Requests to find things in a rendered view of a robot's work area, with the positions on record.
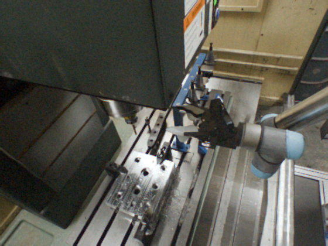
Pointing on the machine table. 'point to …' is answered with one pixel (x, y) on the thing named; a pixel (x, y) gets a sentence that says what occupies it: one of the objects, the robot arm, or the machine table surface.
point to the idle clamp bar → (157, 131)
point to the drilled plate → (160, 183)
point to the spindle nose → (118, 108)
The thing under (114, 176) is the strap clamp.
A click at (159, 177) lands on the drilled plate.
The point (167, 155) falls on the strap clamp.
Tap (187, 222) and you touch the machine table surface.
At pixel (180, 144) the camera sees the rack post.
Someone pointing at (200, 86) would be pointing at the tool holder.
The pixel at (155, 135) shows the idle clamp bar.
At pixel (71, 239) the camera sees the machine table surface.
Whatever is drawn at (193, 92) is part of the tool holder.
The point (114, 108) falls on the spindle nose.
